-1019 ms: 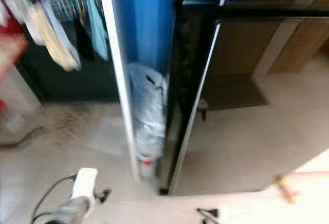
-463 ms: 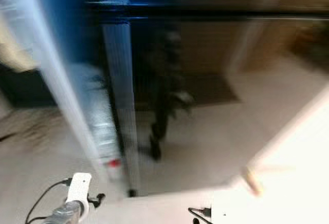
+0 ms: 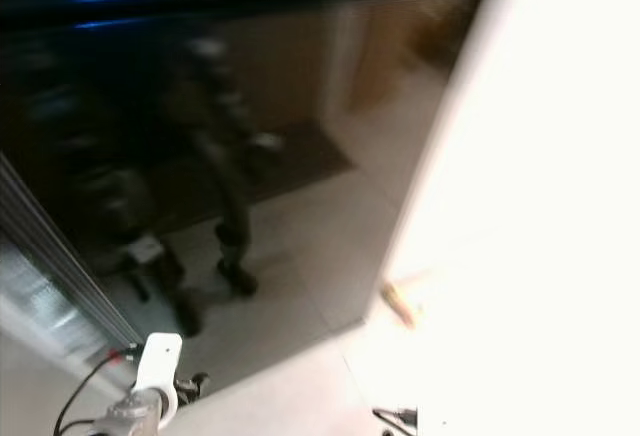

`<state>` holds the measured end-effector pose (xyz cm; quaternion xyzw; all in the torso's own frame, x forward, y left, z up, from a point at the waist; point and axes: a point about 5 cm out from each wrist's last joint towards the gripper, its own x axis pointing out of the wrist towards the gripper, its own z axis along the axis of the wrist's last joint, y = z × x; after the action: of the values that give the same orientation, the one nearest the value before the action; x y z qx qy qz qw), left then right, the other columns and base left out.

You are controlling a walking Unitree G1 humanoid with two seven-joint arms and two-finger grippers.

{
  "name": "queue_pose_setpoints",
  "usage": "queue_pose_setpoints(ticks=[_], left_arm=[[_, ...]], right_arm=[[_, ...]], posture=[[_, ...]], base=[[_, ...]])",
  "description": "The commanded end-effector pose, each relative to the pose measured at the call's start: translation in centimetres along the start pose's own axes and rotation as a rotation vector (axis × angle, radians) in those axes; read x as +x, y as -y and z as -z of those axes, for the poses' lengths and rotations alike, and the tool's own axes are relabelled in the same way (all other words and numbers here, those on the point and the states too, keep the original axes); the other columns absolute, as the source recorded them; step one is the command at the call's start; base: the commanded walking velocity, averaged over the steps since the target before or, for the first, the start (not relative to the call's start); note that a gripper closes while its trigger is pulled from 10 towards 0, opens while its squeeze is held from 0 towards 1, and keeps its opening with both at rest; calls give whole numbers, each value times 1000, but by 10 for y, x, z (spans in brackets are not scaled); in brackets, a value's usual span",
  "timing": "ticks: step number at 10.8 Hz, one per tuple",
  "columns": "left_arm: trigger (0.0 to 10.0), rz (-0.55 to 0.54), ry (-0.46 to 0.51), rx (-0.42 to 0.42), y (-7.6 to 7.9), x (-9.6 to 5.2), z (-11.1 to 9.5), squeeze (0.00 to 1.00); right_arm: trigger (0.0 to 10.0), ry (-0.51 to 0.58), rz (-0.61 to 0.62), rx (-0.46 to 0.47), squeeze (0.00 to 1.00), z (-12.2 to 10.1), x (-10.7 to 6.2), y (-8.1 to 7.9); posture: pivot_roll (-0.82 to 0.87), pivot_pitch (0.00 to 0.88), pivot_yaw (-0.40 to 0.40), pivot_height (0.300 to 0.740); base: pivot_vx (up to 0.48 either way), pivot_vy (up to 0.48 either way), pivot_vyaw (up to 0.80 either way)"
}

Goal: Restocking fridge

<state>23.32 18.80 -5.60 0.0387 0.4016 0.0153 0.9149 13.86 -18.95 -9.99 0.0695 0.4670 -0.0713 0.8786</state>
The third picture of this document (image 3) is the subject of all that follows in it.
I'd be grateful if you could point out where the small wooden wedge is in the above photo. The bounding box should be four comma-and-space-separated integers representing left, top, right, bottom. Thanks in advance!
380, 281, 419, 329

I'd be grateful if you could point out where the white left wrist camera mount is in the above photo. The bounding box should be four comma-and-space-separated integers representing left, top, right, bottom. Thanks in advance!
135, 332, 183, 422

